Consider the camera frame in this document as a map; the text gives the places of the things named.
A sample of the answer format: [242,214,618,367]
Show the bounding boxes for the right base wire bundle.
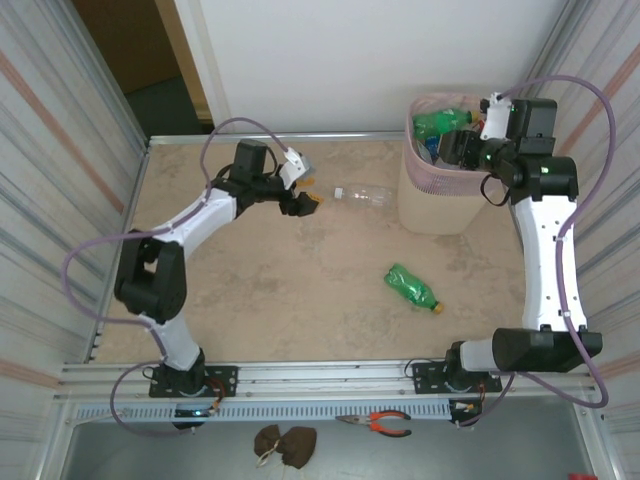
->
[449,384,489,429]

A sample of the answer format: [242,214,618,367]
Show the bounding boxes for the left base wire bundle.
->
[202,377,226,416]

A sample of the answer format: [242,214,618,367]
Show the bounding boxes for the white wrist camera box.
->
[478,91,516,142]
[278,148,310,190]

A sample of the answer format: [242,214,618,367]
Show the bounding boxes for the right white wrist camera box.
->
[478,91,516,142]

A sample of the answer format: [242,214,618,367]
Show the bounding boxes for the beige plastic waste bin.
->
[397,92,511,236]

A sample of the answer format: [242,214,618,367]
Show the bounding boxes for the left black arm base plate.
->
[148,365,239,399]

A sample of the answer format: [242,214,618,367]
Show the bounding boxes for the large clear unlabelled bottle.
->
[333,182,396,211]

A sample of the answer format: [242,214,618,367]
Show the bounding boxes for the tan wooden door jamb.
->
[153,0,217,122]

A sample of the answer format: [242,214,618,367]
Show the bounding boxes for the blue white label clear bottle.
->
[422,135,446,164]

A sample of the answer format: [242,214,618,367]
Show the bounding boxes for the brown cloth pouch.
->
[253,424,284,459]
[277,425,319,470]

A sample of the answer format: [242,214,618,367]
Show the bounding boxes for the orange handled pliers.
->
[334,409,414,438]

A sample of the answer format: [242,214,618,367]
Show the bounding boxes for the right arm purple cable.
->
[457,74,619,429]

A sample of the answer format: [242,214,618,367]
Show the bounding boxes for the base wire bundle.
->
[202,377,226,416]
[449,384,489,429]

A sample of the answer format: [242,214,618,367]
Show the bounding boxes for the crushed green bottle yellow cap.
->
[383,263,446,315]

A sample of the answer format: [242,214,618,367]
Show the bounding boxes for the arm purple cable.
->
[60,117,291,440]
[457,74,619,429]

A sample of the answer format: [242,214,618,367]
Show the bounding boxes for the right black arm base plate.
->
[410,360,503,395]

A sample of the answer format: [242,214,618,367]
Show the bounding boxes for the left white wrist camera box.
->
[278,148,310,190]

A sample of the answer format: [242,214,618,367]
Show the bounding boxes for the aluminium mounting rail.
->
[52,355,599,401]

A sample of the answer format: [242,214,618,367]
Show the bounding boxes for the pink bin liner bag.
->
[403,92,501,197]

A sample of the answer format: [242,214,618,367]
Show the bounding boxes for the green soda bottle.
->
[411,108,475,140]

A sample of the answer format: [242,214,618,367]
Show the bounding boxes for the grey slotted cable duct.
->
[72,402,454,424]

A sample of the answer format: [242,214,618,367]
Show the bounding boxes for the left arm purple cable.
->
[60,117,291,440]

